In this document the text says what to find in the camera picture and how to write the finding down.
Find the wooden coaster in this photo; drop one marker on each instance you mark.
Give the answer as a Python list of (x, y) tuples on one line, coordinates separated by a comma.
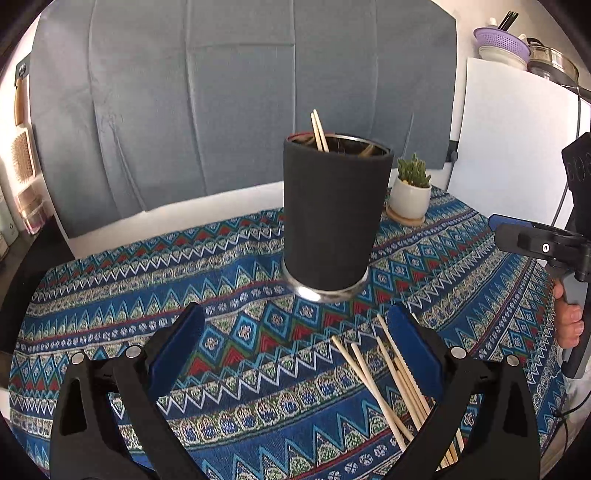
[(403, 220)]

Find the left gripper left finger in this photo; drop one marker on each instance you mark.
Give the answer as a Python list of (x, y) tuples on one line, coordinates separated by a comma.
[(86, 442)]

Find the patterned blue tablecloth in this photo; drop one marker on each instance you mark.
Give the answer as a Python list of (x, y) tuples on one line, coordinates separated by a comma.
[(266, 394)]

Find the white potted succulent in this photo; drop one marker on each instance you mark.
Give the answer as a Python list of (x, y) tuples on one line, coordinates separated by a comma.
[(411, 192)]

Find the black cylindrical utensil holder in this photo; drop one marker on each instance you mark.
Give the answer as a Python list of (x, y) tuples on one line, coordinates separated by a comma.
[(332, 204)]

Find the white refrigerator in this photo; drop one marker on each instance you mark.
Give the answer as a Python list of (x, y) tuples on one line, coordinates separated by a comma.
[(515, 126)]

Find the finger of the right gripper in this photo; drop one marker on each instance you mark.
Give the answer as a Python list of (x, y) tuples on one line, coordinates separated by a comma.
[(497, 220), (544, 244)]

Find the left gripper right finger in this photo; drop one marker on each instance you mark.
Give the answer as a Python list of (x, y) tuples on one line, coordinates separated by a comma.
[(504, 441)]

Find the purple colander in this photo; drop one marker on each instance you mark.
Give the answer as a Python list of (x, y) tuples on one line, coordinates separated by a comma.
[(494, 37)]

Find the grey backdrop cloth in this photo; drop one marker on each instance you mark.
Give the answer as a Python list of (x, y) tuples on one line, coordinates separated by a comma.
[(140, 104)]

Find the steel pot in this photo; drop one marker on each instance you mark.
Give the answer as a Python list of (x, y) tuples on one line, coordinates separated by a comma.
[(551, 64)]

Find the right hand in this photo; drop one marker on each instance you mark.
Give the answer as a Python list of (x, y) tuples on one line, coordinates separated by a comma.
[(569, 325)]

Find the wooden hair brush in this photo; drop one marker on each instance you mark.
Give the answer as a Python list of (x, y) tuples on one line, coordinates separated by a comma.
[(21, 149)]

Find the wooden chopstick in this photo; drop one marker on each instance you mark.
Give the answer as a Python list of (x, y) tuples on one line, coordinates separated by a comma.
[(322, 131), (419, 398), (349, 359), (413, 407), (317, 131), (363, 371)]

